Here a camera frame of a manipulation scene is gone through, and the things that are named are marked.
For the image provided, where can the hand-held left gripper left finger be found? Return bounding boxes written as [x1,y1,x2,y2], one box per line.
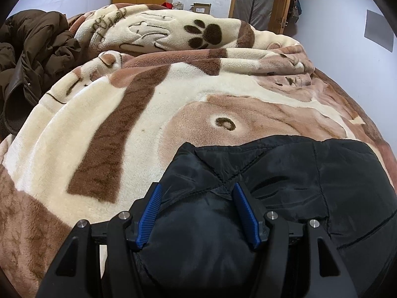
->
[35,183,163,298]

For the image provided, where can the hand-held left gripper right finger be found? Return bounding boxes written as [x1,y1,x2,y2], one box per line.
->
[232,183,362,298]

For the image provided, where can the black padded jacket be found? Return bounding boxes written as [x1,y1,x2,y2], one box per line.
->
[104,135,388,298]

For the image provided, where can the hanging clothes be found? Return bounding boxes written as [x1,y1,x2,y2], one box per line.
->
[287,0,302,24]

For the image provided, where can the brown cream printed blanket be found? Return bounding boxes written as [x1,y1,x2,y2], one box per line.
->
[0,3,397,298]

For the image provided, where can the dark brown padded coat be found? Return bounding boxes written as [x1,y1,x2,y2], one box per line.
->
[0,10,82,135]

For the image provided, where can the cardboard box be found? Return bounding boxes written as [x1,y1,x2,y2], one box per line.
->
[190,3,212,15]

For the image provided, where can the wooden door frame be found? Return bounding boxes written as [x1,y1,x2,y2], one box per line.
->
[229,0,295,35]

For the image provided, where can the grey wall panel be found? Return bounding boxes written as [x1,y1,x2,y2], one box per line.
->
[364,9,394,53]

